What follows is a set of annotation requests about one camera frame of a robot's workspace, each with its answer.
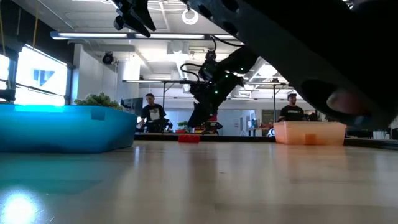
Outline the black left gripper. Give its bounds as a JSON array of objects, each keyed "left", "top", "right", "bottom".
[{"left": 111, "top": 0, "right": 157, "bottom": 38}]

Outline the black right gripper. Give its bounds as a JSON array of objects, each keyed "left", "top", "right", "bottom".
[{"left": 187, "top": 70, "right": 245, "bottom": 129}]

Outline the red two-by-four brick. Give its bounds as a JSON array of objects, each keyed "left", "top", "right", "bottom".
[{"left": 178, "top": 134, "right": 201, "bottom": 144}]

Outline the long ceiling light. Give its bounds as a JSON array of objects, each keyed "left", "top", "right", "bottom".
[{"left": 50, "top": 30, "right": 243, "bottom": 40}]

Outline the person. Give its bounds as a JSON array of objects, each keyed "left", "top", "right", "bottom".
[
  {"left": 136, "top": 93, "right": 174, "bottom": 133},
  {"left": 277, "top": 92, "right": 307, "bottom": 123}
]

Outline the green artificial plant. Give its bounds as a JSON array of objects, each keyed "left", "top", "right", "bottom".
[{"left": 73, "top": 92, "right": 124, "bottom": 110}]

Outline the translucent orange plastic bin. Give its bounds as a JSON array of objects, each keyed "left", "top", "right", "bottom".
[{"left": 273, "top": 121, "right": 348, "bottom": 146}]

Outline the large black rounded object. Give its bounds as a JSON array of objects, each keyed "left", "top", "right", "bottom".
[{"left": 186, "top": 0, "right": 398, "bottom": 131}]

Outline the blue plastic bin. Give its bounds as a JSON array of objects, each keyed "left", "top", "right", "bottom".
[{"left": 0, "top": 104, "right": 138, "bottom": 154}]

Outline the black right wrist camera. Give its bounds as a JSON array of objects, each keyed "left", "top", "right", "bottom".
[{"left": 198, "top": 60, "right": 219, "bottom": 82}]

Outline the black aluminium table frame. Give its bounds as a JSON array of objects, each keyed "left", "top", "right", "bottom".
[{"left": 134, "top": 132, "right": 398, "bottom": 151}]

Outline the white ring light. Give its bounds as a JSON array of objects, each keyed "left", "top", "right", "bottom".
[{"left": 182, "top": 8, "right": 200, "bottom": 26}]

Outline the bright wall screen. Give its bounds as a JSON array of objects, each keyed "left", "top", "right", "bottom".
[{"left": 14, "top": 43, "right": 68, "bottom": 106}]

